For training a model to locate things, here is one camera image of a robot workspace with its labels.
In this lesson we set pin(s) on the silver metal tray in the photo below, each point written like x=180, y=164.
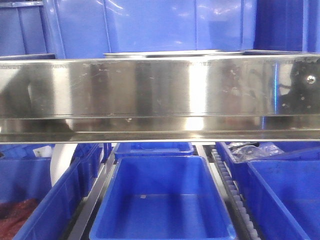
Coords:
x=170, y=54

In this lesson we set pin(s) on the blue bin lower centre rear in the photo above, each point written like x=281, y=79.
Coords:
x=136, y=149

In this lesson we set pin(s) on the blue bin lower centre front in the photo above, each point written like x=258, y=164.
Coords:
x=162, y=198

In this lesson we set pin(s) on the blue bin lower left rear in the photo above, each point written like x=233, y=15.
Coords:
x=89, y=157

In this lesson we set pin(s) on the clear plastic bags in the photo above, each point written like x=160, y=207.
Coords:
x=249, y=150

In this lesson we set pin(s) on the blue bin lower right rear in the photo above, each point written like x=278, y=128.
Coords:
x=293, y=150

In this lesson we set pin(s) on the white paper roll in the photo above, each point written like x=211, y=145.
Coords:
x=60, y=160

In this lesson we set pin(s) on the stainless steel shelf front panel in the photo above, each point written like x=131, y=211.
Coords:
x=257, y=96

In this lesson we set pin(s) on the large blue bin upper centre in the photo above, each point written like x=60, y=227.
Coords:
x=90, y=28

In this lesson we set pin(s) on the white roller conveyor track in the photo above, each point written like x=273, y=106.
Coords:
x=241, y=219

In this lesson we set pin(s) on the blue bin lower right front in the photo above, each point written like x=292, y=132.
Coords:
x=284, y=198

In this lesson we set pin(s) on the blue bin lower left front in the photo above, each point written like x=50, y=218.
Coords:
x=22, y=179

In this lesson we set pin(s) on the screw on steel panel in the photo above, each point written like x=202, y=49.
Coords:
x=311, y=79

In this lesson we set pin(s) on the blue bin upper right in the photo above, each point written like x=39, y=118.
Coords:
x=287, y=25

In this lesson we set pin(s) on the blue bin upper left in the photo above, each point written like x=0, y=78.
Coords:
x=24, y=28

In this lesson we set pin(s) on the red mesh material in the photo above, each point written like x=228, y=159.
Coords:
x=13, y=215

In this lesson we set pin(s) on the grey metal rail left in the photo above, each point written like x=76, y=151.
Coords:
x=89, y=207

